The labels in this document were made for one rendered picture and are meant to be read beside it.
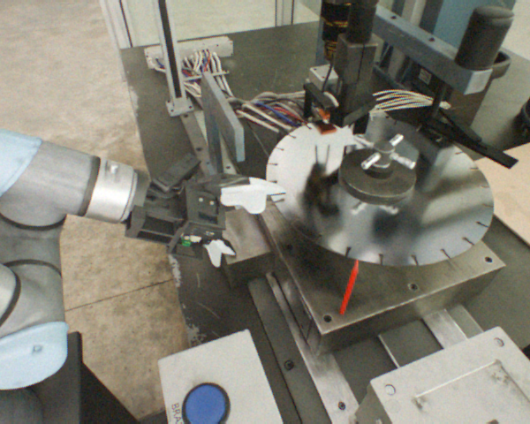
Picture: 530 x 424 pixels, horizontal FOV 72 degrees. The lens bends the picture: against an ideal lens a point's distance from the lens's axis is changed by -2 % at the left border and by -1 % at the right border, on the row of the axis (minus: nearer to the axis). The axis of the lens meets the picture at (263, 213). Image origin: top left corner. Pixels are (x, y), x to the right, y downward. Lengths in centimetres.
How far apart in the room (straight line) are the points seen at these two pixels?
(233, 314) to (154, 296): 97
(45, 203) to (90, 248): 138
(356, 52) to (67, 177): 37
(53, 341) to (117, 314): 118
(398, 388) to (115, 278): 139
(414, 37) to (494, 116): 52
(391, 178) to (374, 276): 15
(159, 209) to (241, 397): 23
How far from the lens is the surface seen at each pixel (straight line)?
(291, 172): 56
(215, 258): 56
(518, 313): 77
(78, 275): 176
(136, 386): 145
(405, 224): 52
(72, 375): 66
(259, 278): 67
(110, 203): 45
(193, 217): 45
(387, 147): 55
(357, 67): 52
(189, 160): 56
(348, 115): 56
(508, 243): 87
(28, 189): 45
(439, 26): 119
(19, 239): 49
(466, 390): 49
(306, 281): 55
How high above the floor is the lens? 131
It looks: 47 degrees down
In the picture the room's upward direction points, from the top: straight up
